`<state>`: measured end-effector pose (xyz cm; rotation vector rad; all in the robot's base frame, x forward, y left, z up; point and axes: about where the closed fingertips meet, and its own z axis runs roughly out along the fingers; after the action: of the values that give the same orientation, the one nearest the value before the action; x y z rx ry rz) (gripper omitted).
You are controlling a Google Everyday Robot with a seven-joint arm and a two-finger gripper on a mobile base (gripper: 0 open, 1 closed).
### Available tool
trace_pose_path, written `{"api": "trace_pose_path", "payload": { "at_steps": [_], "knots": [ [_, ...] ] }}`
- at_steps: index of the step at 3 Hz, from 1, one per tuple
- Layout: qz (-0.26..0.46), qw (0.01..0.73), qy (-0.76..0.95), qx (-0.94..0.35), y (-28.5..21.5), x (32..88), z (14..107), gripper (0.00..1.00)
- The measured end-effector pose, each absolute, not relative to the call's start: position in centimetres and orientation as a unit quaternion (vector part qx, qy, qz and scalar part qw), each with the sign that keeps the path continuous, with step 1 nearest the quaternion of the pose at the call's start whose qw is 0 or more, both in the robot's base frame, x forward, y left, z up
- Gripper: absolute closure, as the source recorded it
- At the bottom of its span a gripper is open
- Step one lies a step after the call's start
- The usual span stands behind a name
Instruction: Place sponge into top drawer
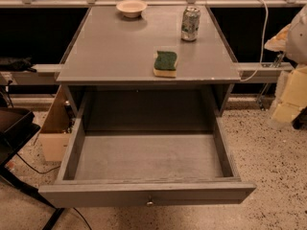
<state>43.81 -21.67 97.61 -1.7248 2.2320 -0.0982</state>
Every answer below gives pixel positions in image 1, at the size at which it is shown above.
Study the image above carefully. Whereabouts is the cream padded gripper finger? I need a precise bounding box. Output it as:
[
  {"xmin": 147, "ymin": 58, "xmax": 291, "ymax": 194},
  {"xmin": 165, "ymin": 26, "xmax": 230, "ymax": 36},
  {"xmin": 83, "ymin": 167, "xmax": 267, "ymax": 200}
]
[{"xmin": 269, "ymin": 65, "xmax": 307, "ymax": 127}]

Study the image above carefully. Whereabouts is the green and yellow sponge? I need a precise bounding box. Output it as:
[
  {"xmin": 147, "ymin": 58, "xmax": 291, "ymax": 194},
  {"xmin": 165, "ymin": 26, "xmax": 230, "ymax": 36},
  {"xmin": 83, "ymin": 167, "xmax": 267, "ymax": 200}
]
[{"xmin": 153, "ymin": 51, "xmax": 177, "ymax": 78}]

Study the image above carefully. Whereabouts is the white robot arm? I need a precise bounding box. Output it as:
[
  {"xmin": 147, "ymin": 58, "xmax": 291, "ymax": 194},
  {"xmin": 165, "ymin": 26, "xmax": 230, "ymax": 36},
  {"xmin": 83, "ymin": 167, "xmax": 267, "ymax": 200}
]
[{"xmin": 265, "ymin": 5, "xmax": 307, "ymax": 124}]

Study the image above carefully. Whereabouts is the grey cabinet with top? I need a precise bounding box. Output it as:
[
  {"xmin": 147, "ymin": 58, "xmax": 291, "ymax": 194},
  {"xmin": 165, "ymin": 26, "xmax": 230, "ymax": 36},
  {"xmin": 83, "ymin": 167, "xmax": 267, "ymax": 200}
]
[{"xmin": 58, "ymin": 6, "xmax": 240, "ymax": 133}]

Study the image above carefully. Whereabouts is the round metal drawer knob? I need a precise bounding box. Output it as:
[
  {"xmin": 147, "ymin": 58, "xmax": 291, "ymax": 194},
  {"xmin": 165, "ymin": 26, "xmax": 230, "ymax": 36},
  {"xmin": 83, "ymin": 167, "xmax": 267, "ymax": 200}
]
[{"xmin": 146, "ymin": 201, "xmax": 154, "ymax": 207}]

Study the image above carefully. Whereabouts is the open grey top drawer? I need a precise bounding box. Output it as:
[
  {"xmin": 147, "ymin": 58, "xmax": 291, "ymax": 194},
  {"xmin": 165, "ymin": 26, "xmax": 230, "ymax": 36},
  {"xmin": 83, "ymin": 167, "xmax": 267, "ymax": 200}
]
[{"xmin": 39, "ymin": 93, "xmax": 256, "ymax": 208}]

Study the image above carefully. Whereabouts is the green and white soda can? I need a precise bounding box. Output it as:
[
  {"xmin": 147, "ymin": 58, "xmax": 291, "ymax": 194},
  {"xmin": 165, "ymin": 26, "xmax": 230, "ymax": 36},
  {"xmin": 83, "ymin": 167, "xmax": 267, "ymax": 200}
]
[{"xmin": 181, "ymin": 6, "xmax": 201, "ymax": 41}]

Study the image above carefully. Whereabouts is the cream ceramic bowl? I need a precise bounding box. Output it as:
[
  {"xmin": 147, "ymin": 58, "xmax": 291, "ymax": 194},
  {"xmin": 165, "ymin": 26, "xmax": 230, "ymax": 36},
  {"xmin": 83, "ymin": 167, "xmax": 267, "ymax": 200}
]
[{"xmin": 116, "ymin": 0, "xmax": 147, "ymax": 18}]

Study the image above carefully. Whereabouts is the cardboard box beside cabinet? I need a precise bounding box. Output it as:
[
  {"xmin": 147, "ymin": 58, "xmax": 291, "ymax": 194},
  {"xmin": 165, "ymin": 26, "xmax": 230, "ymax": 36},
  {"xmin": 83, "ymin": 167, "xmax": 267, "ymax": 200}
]
[{"xmin": 38, "ymin": 86, "xmax": 70, "ymax": 162}]

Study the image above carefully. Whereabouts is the black office chair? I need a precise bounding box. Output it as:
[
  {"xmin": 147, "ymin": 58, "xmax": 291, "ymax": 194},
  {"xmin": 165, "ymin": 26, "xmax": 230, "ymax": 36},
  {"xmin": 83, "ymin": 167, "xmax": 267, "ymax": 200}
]
[{"xmin": 0, "ymin": 107, "xmax": 64, "ymax": 230}]

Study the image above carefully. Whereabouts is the white hanging cable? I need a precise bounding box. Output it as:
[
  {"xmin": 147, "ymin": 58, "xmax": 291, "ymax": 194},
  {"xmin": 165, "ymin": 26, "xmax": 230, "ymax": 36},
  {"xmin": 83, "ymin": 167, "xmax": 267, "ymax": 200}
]
[{"xmin": 240, "ymin": 0, "xmax": 270, "ymax": 82}]

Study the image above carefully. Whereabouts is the black floor cable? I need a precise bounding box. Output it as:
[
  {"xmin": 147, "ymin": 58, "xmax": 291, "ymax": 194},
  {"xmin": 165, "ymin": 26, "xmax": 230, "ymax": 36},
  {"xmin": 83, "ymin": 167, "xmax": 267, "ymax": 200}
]
[{"xmin": 14, "ymin": 151, "xmax": 93, "ymax": 230}]

